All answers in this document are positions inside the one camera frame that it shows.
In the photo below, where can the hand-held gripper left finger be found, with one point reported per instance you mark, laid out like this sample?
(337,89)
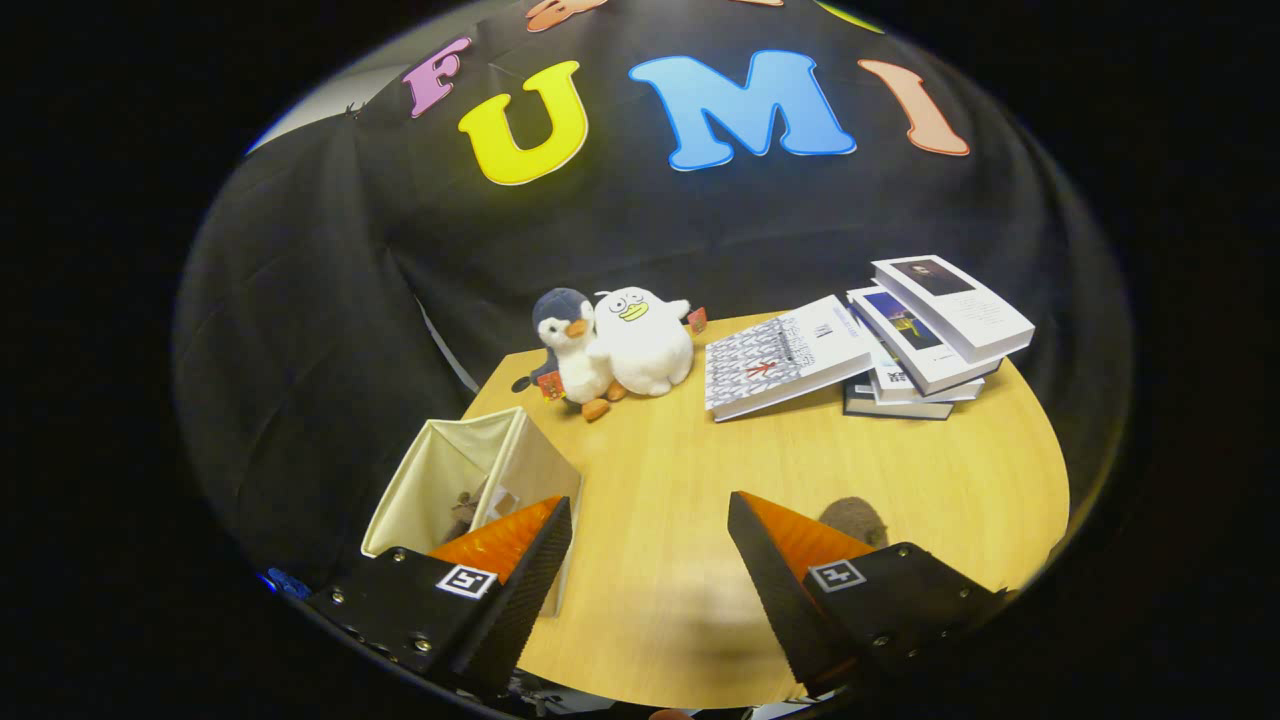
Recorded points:
(520,600)

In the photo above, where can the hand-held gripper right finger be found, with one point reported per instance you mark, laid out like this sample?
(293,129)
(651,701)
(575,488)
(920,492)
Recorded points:
(775,590)

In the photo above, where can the brown fuzzy shoe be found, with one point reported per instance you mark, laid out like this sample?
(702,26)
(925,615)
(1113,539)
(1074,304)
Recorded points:
(462,512)
(855,518)

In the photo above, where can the beige fabric storage box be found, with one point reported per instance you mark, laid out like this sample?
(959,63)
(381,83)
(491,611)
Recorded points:
(420,490)

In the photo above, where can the patterned cover book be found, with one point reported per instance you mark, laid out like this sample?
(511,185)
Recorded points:
(780,360)

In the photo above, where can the penguin plush toy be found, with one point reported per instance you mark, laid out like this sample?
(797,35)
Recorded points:
(580,365)

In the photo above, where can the white paperback book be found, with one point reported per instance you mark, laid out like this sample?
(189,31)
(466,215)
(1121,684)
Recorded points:
(930,395)

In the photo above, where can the white duck plush toy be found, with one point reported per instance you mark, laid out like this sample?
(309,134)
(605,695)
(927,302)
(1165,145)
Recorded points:
(645,350)

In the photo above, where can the white book dark photo cover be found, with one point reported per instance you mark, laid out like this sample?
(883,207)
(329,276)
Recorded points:
(960,305)

